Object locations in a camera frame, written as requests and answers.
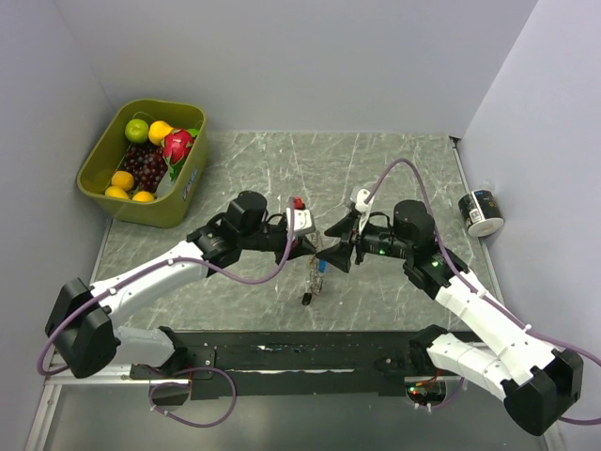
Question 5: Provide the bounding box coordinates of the aluminium rail frame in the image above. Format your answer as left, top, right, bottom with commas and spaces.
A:
25, 369, 565, 450

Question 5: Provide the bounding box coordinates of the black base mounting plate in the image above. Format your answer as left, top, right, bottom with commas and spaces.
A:
130, 331, 447, 400

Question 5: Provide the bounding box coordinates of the green apple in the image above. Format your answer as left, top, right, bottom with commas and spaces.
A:
124, 118, 149, 144

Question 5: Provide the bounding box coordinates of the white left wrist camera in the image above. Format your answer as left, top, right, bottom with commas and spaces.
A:
285, 196, 316, 237

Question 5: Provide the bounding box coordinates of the black key tag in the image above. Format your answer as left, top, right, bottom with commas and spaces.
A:
301, 292, 313, 305

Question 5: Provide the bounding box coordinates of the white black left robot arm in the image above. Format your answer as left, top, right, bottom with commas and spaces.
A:
44, 191, 316, 379

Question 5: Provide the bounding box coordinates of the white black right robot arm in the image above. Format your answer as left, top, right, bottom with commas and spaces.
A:
318, 200, 583, 436

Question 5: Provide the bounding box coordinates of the purple grape bunch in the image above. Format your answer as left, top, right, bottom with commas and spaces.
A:
121, 141, 167, 193

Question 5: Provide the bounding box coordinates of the orange fruit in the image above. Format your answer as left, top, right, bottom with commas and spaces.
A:
111, 170, 135, 192
131, 191, 155, 203

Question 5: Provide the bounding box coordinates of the pink dragon fruit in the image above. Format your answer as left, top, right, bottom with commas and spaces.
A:
162, 129, 199, 181

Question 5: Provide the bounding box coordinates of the blue tagged key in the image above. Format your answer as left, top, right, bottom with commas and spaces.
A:
317, 260, 327, 274

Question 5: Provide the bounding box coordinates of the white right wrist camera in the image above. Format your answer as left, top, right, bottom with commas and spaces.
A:
349, 187, 373, 234

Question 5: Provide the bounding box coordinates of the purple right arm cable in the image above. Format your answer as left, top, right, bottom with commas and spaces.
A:
365, 158, 601, 425

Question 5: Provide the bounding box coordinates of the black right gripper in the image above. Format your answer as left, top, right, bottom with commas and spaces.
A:
316, 210, 412, 272

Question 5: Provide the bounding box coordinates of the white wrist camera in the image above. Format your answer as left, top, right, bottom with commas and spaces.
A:
285, 196, 316, 237
349, 187, 373, 234

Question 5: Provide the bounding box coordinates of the orange fruit upper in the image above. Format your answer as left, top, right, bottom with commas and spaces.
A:
111, 170, 135, 192

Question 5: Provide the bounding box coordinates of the olive green plastic bin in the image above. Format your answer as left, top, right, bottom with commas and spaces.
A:
76, 99, 209, 228

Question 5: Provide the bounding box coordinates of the orange fruit front right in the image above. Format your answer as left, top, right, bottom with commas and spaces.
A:
131, 191, 155, 203

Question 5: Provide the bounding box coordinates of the yellow lemon front left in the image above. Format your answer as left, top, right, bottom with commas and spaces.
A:
104, 185, 130, 200

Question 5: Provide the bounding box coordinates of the black white tape roll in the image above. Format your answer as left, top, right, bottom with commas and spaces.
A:
457, 189, 504, 238

